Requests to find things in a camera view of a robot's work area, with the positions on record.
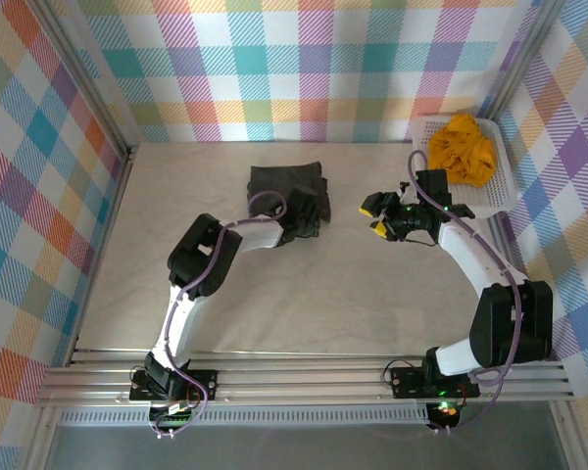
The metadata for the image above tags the black t-shirt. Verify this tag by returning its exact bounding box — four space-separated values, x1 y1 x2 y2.
247 161 332 241

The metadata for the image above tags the white perforated plastic basket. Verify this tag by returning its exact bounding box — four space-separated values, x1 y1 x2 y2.
410 115 516 219

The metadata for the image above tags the orange t-shirt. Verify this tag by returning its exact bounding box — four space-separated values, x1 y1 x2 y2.
428 114 497 188

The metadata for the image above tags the black base plate of right arm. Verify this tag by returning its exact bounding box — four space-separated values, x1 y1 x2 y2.
389 365 481 399

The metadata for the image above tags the aluminium mounting rail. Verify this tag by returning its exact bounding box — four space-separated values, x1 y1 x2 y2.
33 359 577 407

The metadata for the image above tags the aluminium frame post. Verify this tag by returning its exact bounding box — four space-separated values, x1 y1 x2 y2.
28 0 139 165
479 0 569 123

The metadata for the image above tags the black base plate of left arm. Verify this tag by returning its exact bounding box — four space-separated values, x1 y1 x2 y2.
129 369 220 402

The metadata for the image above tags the grey slotted cable duct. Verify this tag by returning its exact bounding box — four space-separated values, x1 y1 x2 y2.
58 409 432 426

